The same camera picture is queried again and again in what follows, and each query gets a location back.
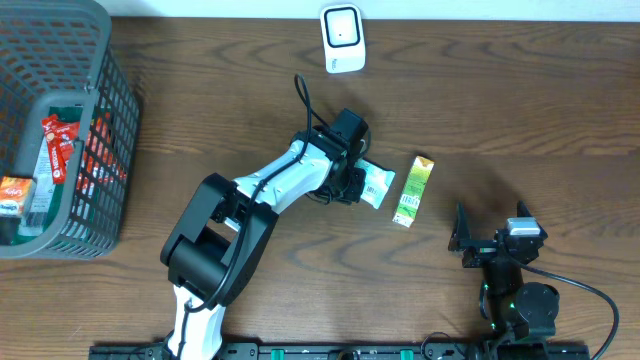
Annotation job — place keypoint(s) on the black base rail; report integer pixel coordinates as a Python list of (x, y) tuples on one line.
[(431, 350)]

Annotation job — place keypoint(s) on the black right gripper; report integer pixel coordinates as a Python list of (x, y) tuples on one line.
[(461, 241)]

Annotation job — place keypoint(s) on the grey plastic mesh basket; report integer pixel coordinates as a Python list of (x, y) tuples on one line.
[(58, 54)]

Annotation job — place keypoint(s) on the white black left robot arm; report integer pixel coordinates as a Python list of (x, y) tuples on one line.
[(215, 247)]

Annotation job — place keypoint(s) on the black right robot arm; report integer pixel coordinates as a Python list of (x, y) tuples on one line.
[(522, 314)]

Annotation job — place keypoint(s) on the green yellow juice carton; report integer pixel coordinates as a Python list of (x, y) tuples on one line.
[(415, 184)]

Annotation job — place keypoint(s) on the light blue snack packet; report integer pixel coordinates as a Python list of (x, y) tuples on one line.
[(377, 182)]

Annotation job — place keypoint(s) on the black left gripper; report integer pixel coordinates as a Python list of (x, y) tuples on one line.
[(352, 195)]

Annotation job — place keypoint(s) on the orange snack box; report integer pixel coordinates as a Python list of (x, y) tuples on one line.
[(16, 196)]

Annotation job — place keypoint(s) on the white barcode scanner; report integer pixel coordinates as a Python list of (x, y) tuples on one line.
[(343, 38)]

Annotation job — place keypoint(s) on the red snack stick packet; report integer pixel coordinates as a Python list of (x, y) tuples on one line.
[(59, 137)]

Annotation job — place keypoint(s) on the green snack bag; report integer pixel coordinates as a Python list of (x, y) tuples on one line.
[(47, 197)]

